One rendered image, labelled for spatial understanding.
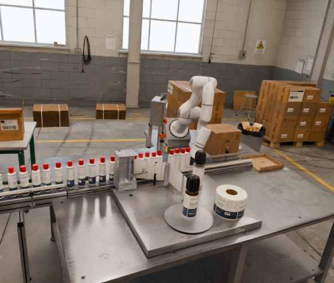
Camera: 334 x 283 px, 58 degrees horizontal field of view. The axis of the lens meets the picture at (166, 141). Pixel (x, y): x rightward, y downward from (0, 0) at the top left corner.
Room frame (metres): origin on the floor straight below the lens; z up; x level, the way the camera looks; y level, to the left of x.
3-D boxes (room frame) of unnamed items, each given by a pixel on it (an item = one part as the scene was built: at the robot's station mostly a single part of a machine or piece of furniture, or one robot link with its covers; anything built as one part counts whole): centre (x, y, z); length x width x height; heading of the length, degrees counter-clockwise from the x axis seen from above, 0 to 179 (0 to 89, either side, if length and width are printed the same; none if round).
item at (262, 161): (2.68, -0.94, 0.85); 0.30 x 0.26 x 0.04; 118
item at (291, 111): (5.90, -2.43, 0.57); 1.20 x 0.85 x 1.14; 109
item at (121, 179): (1.94, 0.28, 1.01); 0.14 x 0.13 x 0.26; 118
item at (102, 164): (1.96, 0.44, 0.98); 0.05 x 0.05 x 0.20
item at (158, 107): (2.24, 0.08, 1.38); 0.17 x 0.10 x 0.19; 173
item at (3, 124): (2.92, 1.67, 0.97); 0.51 x 0.39 x 0.37; 22
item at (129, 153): (1.94, 0.28, 1.14); 0.14 x 0.11 x 0.01; 118
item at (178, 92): (6.14, -0.48, 0.45); 1.20 x 0.84 x 0.89; 18
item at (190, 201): (1.61, -0.18, 1.04); 0.09 x 0.09 x 0.29
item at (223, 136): (2.79, -0.52, 0.99); 0.30 x 0.24 x 0.27; 116
